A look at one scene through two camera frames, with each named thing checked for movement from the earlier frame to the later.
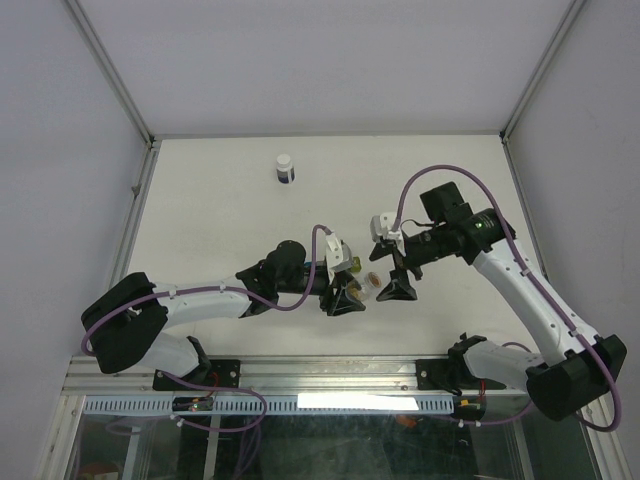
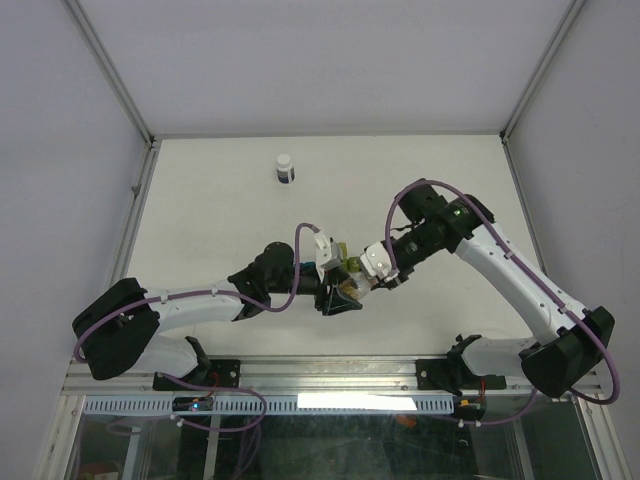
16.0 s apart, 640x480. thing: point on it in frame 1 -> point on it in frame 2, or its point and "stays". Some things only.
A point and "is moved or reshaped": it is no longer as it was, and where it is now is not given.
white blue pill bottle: [285, 171] stays
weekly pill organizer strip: [356, 267] is moved or reshaped
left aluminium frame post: [103, 60] stays
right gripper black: [399, 288] -> [401, 278]
